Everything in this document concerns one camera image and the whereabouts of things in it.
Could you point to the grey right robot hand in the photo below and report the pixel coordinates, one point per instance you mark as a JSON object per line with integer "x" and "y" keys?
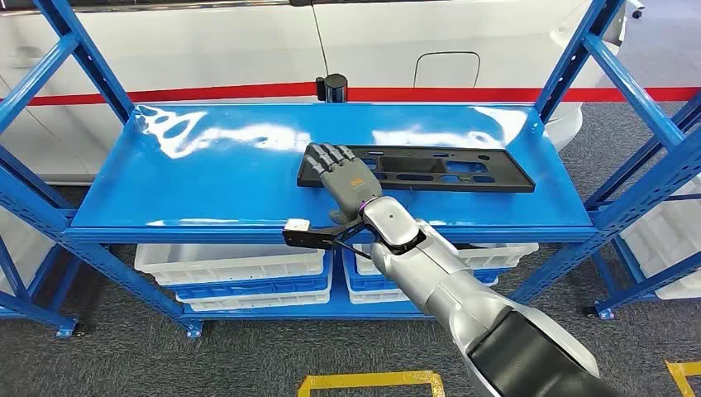
{"x": 350, "y": 186}

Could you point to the black plastic panel part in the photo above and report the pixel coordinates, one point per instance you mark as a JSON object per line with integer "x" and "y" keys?
{"x": 515, "y": 181}

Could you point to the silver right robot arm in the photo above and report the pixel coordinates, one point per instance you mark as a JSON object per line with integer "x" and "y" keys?
{"x": 438, "y": 274}

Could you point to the blue plastic storage bin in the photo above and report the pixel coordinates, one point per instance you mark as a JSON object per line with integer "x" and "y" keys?
{"x": 361, "y": 282}
{"x": 246, "y": 289}

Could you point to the red barrier belt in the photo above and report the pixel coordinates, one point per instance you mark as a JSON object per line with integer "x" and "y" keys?
{"x": 465, "y": 94}

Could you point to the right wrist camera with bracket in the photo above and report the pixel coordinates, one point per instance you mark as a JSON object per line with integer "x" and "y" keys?
{"x": 298, "y": 224}

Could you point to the black stanchion post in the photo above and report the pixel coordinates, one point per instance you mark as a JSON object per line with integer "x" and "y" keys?
{"x": 335, "y": 87}

